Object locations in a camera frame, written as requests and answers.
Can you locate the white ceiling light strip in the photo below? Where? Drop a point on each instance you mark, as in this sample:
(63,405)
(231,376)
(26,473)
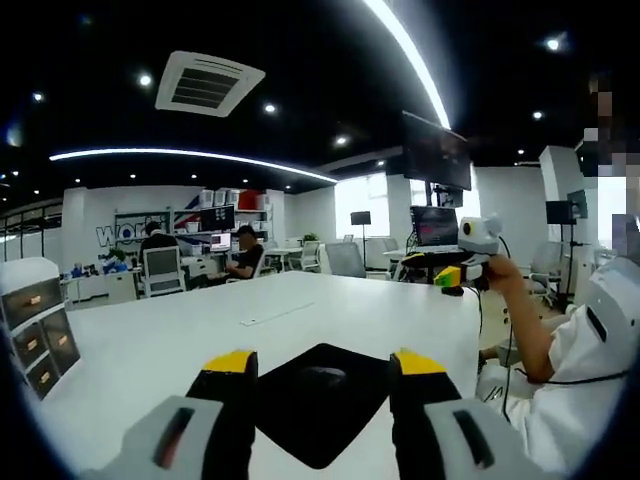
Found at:
(190,154)
(415,55)

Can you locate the low white cabinet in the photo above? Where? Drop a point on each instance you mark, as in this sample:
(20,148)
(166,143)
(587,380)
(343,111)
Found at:
(115,285)

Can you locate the person in white shirt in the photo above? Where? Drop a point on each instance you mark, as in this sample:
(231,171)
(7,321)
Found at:
(565,425)

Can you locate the small monitor on tripod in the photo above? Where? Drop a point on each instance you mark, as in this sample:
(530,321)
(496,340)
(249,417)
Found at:
(360,218)

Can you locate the open laptop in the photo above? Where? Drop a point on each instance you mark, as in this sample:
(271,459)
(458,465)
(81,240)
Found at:
(435,227)

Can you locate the dark monitor on stand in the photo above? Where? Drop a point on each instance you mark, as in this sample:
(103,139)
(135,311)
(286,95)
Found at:
(562,210)

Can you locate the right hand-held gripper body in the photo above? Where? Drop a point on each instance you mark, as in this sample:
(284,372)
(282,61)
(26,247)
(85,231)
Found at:
(482,235)

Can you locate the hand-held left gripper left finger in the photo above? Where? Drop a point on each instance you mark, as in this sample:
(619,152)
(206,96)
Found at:
(222,400)

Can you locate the black laptop tray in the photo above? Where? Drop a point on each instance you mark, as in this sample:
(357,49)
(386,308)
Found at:
(430,257)

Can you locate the group of ceiling spotlights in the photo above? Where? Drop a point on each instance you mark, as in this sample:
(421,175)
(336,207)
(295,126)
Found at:
(145,80)

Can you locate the grey mesh office chair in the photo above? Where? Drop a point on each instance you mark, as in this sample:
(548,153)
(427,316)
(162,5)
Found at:
(345,260)

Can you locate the white drawer organiser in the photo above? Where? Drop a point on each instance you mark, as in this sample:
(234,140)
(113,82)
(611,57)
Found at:
(35,325)

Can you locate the small lit desktop monitor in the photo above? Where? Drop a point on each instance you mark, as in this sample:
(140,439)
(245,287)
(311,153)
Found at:
(220,242)

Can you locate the black desktop monitor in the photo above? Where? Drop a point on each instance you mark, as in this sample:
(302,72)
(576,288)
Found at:
(217,218)

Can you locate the large black monitor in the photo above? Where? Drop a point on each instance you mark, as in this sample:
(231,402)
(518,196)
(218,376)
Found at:
(437,152)

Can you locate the person's right hand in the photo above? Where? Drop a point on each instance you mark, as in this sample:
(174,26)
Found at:
(502,274)

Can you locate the white storage shelving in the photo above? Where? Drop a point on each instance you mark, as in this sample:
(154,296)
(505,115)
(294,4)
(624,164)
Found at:
(260,220)

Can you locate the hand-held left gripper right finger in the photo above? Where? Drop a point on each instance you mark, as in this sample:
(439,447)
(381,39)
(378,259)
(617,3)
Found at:
(422,400)

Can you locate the white desk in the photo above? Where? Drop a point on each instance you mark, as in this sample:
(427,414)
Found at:
(175,330)

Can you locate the green potted plant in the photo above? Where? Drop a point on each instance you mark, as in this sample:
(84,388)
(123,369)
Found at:
(311,237)

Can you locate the black mouse pad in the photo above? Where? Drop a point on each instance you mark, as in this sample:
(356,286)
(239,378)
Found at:
(320,425)

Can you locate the white grey chest device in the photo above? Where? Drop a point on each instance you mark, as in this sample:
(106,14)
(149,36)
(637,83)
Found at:
(612,300)

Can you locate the white mesh office chair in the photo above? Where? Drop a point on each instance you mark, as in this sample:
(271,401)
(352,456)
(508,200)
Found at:
(162,270)

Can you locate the white ceiling air conditioner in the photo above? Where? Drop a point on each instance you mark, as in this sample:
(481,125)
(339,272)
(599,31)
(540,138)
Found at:
(207,85)

